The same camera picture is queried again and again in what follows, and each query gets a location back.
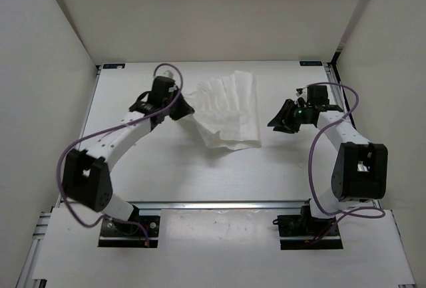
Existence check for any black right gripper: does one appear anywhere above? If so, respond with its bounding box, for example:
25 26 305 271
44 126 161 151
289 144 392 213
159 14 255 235
267 98 312 134

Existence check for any white pleated skirt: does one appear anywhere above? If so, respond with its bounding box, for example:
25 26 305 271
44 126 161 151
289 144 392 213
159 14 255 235
184 71 262 151

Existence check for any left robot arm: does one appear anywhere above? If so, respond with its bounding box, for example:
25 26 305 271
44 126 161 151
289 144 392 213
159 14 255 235
62 76 194 235

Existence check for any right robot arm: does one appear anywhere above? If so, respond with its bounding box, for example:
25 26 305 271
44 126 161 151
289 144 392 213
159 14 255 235
268 82 388 235

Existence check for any blue label right corner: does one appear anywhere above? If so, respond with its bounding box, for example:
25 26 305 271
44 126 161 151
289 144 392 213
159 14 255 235
300 61 323 67

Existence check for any blue label corner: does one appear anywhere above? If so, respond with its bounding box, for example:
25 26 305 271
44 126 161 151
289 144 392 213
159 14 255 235
300 61 323 67
103 63 126 69

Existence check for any blue label left corner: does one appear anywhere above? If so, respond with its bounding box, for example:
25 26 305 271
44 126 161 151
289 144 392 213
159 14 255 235
103 63 126 69

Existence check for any white front foam board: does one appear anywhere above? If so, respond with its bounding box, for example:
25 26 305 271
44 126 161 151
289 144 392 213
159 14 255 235
33 209 414 287

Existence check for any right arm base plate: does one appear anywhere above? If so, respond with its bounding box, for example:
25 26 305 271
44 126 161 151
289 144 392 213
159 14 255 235
272 215 343 251

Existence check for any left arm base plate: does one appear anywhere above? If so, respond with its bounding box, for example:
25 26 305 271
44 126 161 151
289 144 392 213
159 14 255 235
98 215 160 248

